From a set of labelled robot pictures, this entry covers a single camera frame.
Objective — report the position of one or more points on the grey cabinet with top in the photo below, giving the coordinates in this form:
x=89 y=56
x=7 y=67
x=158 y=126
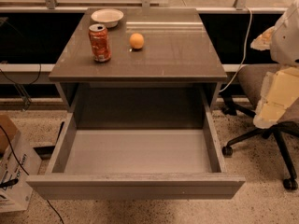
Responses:
x=168 y=84

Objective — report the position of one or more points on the open grey top drawer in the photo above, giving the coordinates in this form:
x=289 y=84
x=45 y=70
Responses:
x=124 y=144

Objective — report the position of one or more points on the white cardboard box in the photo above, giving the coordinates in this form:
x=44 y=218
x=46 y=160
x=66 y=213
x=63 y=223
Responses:
x=18 y=160

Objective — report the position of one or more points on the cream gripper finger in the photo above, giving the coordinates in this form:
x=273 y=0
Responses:
x=279 y=98
x=264 y=40

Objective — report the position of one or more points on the grey office chair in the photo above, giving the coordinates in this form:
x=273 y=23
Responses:
x=251 y=78

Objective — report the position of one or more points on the red coke can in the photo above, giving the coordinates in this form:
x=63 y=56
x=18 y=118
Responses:
x=99 y=42

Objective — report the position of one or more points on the orange fruit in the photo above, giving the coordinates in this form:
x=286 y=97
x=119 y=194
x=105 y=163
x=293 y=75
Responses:
x=136 y=41

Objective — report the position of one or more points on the white bowl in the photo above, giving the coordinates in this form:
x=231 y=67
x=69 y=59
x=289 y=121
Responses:
x=109 y=17

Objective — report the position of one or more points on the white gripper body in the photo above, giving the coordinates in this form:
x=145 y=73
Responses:
x=287 y=39

